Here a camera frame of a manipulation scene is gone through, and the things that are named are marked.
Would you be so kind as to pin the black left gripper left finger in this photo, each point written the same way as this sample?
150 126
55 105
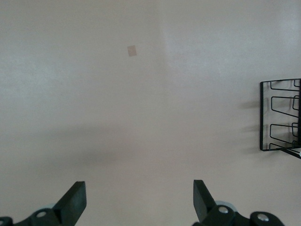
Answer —
71 204

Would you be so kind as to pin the brown tape patch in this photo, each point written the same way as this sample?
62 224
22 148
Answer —
132 50

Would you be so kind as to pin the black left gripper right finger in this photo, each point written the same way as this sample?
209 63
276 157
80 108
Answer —
203 202

